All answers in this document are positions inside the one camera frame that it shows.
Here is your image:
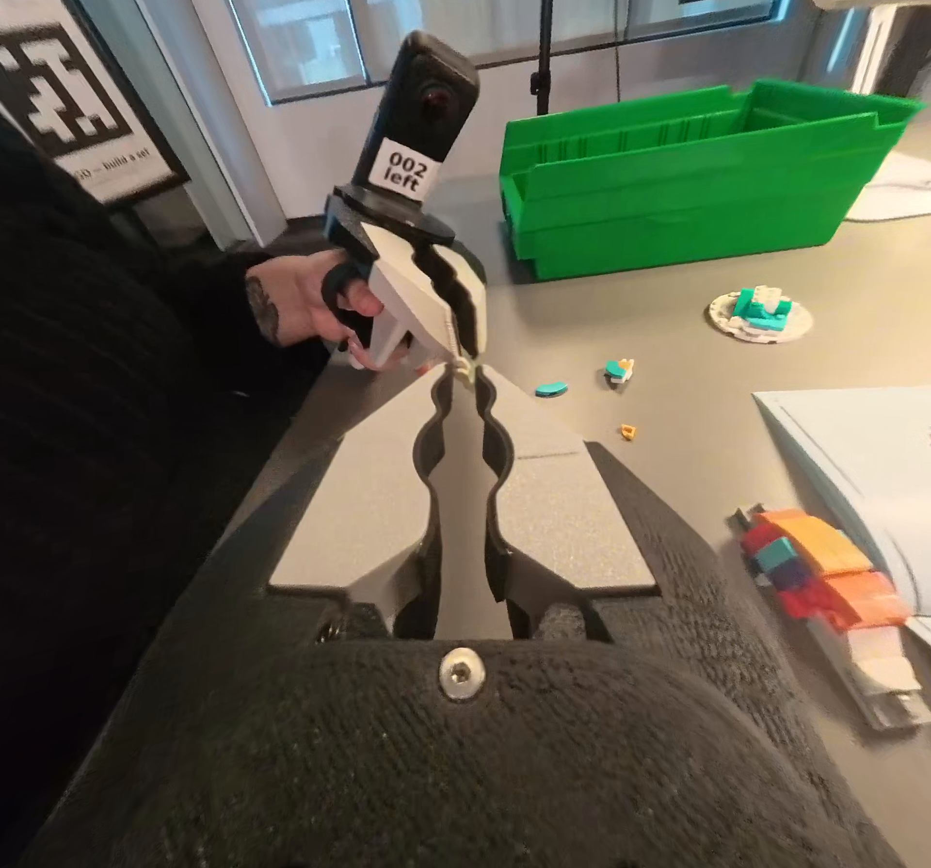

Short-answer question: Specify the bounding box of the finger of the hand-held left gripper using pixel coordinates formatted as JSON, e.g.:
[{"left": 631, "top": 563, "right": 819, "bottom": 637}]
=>
[
  {"left": 364, "top": 223, "right": 468, "bottom": 369},
  {"left": 445, "top": 241, "right": 488, "bottom": 361}
]

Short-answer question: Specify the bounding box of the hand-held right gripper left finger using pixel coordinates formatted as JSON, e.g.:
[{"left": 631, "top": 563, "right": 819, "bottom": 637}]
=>
[{"left": 268, "top": 365, "right": 455, "bottom": 641}]

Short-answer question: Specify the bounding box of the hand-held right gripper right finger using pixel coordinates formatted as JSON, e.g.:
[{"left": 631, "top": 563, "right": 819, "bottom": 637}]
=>
[{"left": 475, "top": 365, "right": 658, "bottom": 641}]

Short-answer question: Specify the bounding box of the person's left forearm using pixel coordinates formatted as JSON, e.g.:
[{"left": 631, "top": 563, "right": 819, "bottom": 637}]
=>
[{"left": 73, "top": 213, "right": 336, "bottom": 433}]

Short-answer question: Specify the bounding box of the orange and red lego model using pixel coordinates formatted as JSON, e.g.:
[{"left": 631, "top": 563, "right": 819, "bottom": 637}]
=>
[{"left": 731, "top": 504, "right": 931, "bottom": 731}]

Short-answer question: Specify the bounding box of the round white lego base model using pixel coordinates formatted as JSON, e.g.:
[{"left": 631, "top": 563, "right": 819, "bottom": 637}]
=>
[{"left": 706, "top": 285, "right": 814, "bottom": 344}]

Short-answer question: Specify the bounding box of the lego instruction booklet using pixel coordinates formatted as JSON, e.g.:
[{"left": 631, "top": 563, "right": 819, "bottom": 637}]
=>
[{"left": 753, "top": 386, "right": 931, "bottom": 647}]

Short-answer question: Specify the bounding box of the person's left hand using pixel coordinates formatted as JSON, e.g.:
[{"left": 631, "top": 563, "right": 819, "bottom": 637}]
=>
[{"left": 246, "top": 248, "right": 432, "bottom": 374}]

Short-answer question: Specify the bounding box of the black tripod pole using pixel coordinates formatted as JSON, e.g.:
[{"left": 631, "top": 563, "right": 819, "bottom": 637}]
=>
[{"left": 530, "top": 0, "right": 560, "bottom": 116}]

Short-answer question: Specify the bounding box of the glass window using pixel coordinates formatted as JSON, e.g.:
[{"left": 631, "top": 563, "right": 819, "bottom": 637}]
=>
[{"left": 207, "top": 0, "right": 797, "bottom": 107}]

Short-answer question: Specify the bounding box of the green plastic bin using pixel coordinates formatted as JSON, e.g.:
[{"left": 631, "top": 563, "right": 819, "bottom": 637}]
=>
[{"left": 500, "top": 79, "right": 928, "bottom": 281}]

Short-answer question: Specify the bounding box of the person's black clothing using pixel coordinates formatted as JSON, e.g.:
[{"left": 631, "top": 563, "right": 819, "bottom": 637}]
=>
[{"left": 0, "top": 112, "right": 343, "bottom": 868}]

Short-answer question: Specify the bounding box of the framed black-white pattern poster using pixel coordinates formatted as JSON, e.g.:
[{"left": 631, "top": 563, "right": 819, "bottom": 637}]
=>
[{"left": 0, "top": 0, "right": 192, "bottom": 209}]

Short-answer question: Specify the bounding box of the white paper sheet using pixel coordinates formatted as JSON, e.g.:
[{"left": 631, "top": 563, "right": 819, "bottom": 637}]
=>
[{"left": 847, "top": 151, "right": 931, "bottom": 223}]

